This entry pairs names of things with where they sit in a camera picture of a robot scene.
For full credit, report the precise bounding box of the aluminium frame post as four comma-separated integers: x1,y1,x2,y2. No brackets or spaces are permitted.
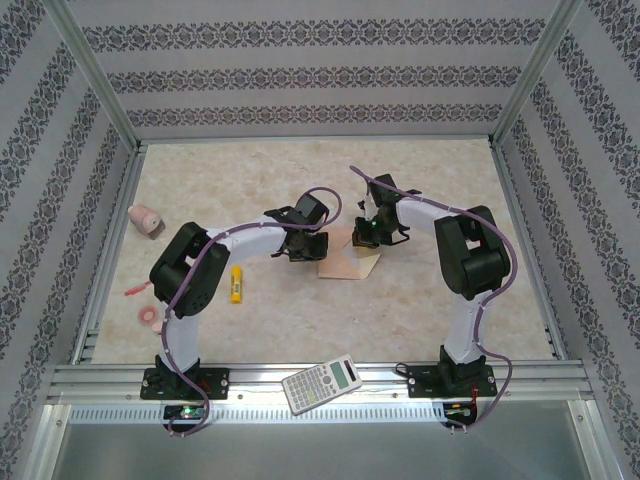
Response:
489,0,586,151
42,0,144,154

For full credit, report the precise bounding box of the grey scientific calculator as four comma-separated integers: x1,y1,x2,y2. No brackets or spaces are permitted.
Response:
280,353,364,416

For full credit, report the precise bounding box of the aluminium side rail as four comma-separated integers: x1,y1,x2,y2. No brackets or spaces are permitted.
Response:
492,142,569,362
69,144,146,365

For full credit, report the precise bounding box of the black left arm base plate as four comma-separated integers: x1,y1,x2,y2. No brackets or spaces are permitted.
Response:
139,367,231,401

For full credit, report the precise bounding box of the aluminium frame leg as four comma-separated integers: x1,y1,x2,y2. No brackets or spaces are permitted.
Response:
19,403,69,480
569,399,619,480

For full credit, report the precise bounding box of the slotted metal cable tray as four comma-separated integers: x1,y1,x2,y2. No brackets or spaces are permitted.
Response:
67,402,446,425

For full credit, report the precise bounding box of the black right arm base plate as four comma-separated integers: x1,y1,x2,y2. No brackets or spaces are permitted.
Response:
407,364,499,400

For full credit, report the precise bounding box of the aluminium front rail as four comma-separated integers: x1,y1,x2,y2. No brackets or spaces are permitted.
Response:
49,363,594,402

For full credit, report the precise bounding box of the thin aluminium back rail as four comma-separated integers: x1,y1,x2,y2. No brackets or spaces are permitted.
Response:
134,133,497,147

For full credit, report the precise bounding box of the pink paper envelope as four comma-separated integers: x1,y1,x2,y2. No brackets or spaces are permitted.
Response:
317,225,381,281

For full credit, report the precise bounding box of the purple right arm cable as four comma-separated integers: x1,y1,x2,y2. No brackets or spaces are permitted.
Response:
348,164,519,437

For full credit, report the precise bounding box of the pink pencil sharpener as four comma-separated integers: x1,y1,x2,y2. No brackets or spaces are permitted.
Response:
127,203,167,238

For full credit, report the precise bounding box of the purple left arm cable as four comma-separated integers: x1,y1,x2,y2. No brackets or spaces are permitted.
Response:
160,185,344,439

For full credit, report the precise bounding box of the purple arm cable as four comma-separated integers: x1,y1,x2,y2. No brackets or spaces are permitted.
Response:
160,185,344,439
348,164,519,437

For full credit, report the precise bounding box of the grey metal shelf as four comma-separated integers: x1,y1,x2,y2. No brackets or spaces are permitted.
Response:
49,423,591,480

